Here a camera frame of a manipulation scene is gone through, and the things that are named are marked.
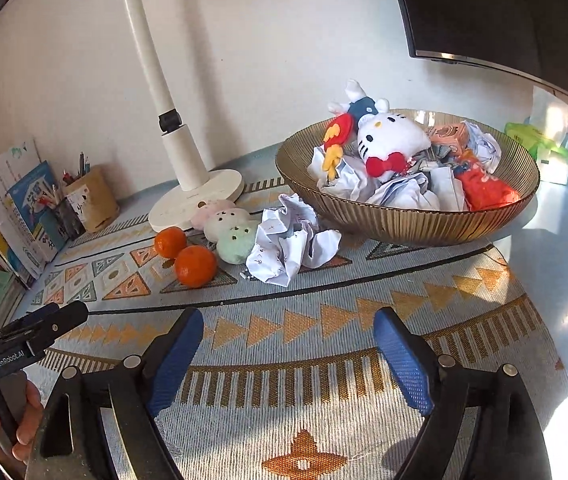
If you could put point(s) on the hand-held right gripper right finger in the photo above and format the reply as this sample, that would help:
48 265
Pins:
404 360

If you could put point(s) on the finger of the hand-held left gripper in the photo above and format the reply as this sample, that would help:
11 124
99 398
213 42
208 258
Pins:
28 319
63 317

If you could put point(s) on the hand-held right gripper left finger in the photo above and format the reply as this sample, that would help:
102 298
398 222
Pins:
178 360

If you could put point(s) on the pastel dango plush toy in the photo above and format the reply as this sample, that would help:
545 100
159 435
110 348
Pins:
231 237

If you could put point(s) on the gold ribbed glass bowl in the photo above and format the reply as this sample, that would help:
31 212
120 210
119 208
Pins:
404 225

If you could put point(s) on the white paper ball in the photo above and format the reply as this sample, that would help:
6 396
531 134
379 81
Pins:
344 180
484 145

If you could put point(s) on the red snack packet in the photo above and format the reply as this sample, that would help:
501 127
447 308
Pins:
489 187

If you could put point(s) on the white cat plush toy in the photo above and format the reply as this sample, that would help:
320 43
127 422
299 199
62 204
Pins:
389 140

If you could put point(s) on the small orange box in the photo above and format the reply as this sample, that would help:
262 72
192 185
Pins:
448 139

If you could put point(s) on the person's left hand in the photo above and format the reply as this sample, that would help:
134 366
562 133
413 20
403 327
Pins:
31 410

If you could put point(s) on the orange mandarin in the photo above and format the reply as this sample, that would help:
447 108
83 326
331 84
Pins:
195 266
170 241

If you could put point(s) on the black mesh pen holder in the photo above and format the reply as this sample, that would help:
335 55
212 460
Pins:
69 220

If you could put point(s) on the row of upright books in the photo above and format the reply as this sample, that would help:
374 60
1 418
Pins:
18 210

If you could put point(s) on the patterned woven table mat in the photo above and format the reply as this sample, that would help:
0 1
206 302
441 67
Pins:
294 360

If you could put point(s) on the bunch of pens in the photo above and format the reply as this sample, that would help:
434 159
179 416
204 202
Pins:
79 167
53 196

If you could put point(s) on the brown pen holder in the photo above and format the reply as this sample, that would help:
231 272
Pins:
96 200

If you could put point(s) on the small crumpled white paper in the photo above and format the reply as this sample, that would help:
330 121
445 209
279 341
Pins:
325 247

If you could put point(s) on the large crumpled white paper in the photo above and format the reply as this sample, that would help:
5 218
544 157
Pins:
276 245

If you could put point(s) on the white desk lamp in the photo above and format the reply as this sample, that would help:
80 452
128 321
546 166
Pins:
183 175

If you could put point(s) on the green tissue pack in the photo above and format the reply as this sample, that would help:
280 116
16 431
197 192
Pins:
544 150

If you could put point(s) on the black monitor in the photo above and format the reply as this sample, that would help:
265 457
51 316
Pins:
504 5

